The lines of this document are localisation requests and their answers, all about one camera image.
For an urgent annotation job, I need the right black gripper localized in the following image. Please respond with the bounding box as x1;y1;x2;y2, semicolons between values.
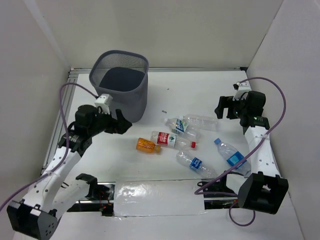
214;94;249;120

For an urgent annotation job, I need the orange plastic bottle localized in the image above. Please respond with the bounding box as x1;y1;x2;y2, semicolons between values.
136;137;161;154

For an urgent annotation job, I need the clear crushed plastic bottle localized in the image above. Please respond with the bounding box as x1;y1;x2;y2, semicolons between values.
178;114;219;132

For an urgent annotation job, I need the red label plastic bottle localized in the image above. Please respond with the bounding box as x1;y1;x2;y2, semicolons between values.
150;131;196;151

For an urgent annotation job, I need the blue label bottle white cap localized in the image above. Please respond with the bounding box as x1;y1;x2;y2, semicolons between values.
176;151;218;179

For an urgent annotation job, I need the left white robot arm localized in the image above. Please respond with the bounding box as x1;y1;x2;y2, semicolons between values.
6;104;132;240

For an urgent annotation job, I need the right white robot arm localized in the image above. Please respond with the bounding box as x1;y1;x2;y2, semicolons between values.
214;91;289;215

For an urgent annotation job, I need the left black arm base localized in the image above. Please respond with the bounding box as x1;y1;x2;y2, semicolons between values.
67;173;115;217

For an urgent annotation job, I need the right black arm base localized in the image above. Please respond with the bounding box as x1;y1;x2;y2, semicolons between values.
203;176;237;200

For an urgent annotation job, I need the grey mesh waste bin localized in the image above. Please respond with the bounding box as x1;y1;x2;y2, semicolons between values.
89;50;149;123

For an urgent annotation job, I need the green blue label bottle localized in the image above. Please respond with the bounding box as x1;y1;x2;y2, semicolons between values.
164;118;200;142

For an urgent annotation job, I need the blue cap plastic bottle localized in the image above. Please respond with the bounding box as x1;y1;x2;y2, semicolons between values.
214;138;251;176

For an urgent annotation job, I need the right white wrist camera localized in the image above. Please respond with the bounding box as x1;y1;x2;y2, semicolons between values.
232;82;251;101

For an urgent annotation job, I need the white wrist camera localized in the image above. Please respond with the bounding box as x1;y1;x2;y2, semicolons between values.
94;94;113;108
232;82;251;101

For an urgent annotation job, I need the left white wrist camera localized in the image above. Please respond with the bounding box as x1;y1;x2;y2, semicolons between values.
94;94;113;108

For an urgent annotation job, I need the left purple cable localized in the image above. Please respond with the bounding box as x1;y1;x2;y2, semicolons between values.
0;83;100;211

